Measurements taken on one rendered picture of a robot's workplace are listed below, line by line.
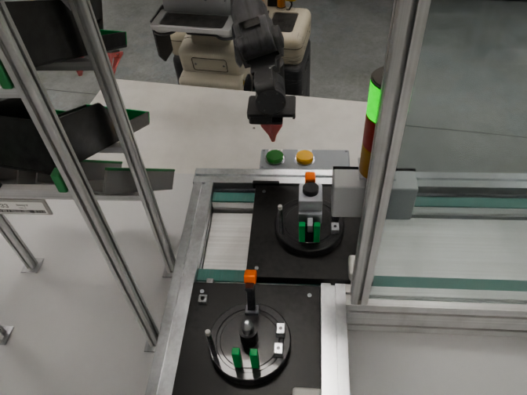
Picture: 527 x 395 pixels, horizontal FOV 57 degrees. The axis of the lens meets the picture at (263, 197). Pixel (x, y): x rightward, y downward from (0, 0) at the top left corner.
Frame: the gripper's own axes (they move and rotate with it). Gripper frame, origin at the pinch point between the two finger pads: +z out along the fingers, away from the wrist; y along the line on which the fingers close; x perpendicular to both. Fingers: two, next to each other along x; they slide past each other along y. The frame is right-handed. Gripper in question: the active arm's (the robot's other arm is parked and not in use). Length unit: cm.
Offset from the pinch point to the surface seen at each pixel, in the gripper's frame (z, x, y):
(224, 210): 10.9, -12.8, -10.8
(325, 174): 6.5, -5.3, 11.9
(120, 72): 102, 179, -112
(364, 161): -26.5, -35.0, 15.3
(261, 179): 6.5, -7.2, -2.5
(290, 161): 6.5, -1.0, 3.9
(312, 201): -5.9, -24.5, 8.7
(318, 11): 102, 255, 15
